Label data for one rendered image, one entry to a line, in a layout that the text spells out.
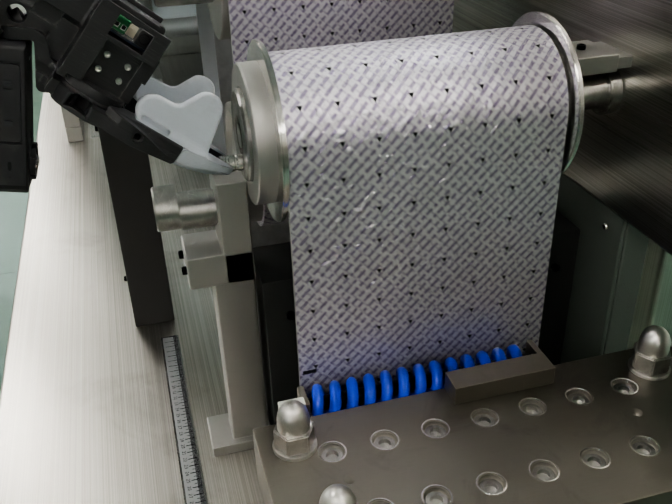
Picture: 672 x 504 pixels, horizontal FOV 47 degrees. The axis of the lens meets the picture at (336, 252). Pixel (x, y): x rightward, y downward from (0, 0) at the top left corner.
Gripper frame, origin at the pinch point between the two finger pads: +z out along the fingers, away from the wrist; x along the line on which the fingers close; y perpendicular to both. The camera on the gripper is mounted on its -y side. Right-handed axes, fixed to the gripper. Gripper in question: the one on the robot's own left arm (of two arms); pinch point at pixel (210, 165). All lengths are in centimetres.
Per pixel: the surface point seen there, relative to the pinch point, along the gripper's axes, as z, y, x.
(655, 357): 38.7, 9.0, -13.1
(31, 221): 3, -41, 64
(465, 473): 24.5, -5.8, -18.8
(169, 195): -0.3, -5.1, 3.4
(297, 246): 7.9, -0.7, -5.3
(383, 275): 16.1, 0.8, -5.3
